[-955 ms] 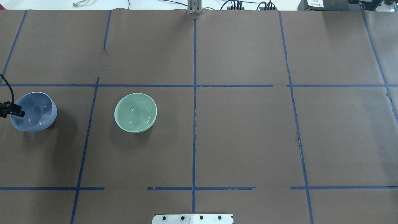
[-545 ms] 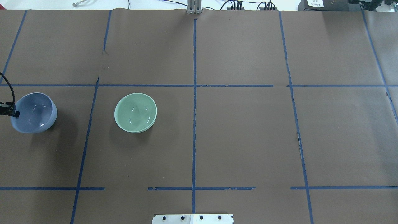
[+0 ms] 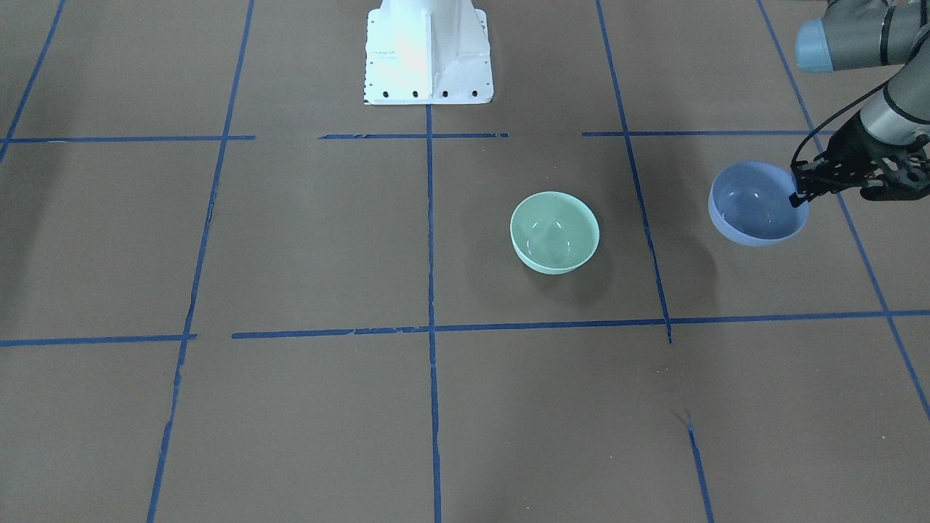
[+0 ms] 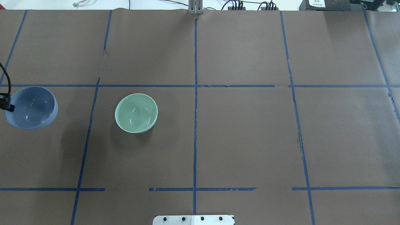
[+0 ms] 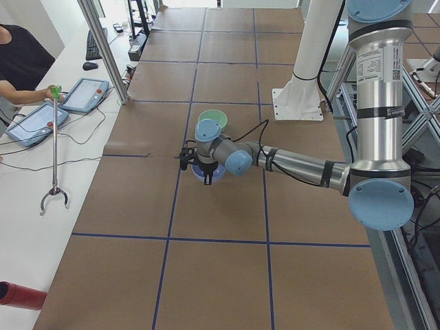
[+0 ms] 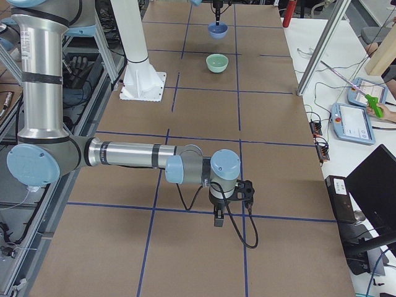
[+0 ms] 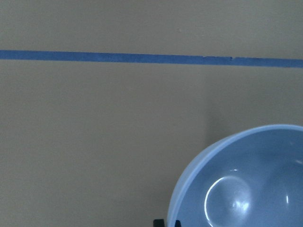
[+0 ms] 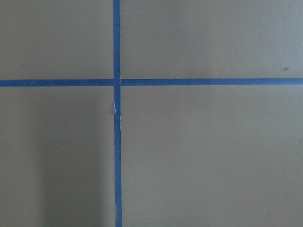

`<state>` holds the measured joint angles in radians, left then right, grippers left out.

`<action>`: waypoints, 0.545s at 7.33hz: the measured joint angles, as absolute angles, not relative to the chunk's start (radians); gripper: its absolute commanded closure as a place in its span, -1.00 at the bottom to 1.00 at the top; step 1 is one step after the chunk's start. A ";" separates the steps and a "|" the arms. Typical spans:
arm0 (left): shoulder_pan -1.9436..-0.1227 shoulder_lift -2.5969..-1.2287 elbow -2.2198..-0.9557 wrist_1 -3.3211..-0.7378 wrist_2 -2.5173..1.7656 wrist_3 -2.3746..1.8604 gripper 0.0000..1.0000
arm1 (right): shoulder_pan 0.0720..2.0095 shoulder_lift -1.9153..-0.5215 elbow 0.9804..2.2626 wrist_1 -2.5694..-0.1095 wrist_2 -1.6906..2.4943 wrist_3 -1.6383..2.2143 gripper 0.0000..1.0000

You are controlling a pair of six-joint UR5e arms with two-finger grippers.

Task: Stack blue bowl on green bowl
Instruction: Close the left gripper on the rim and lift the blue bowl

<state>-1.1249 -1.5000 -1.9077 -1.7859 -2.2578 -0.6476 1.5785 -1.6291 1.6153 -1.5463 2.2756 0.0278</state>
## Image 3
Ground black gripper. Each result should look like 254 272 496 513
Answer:
788 115 929 208

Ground blue bowl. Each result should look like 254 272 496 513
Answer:
708 161 810 247

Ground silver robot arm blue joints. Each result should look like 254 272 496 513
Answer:
795 1 928 146

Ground green bowl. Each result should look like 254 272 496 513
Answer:
509 191 601 275

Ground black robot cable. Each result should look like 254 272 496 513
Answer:
790 81 891 169

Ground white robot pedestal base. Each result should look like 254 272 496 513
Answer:
363 1 495 105

